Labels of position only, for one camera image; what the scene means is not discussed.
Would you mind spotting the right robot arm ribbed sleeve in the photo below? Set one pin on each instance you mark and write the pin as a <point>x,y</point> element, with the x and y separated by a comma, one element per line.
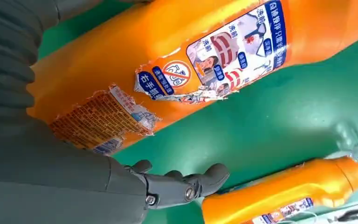
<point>6,61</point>

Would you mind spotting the green table mat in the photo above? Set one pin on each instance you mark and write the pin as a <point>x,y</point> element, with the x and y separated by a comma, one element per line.
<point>259,123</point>

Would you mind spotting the orange plastic bottle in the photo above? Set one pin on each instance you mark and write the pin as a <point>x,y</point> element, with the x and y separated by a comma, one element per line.
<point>274,191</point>

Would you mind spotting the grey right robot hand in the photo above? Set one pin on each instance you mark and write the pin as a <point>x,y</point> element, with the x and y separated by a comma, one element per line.
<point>43,182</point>

